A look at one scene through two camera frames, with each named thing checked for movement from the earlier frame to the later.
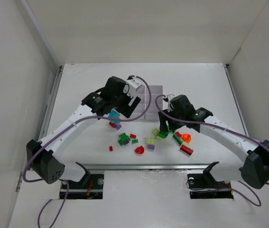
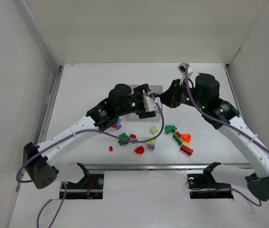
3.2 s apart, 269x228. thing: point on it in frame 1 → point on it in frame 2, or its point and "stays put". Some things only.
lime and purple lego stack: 150,142 stays put
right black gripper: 164,121 → 175,94
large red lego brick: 186,149 stays put
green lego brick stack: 124,139 stays put
